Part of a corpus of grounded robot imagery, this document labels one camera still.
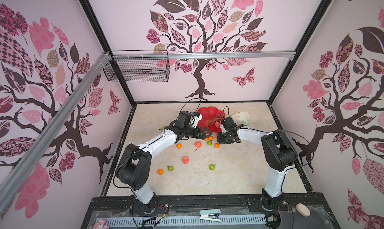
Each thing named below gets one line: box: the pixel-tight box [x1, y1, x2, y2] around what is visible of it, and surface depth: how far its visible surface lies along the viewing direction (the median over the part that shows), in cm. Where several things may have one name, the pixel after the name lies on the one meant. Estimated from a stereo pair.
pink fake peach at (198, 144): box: [194, 141, 202, 153], surface depth 96 cm
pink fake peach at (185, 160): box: [182, 156, 190, 165], surface depth 89 cm
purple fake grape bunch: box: [205, 113, 226, 126], surface depth 107 cm
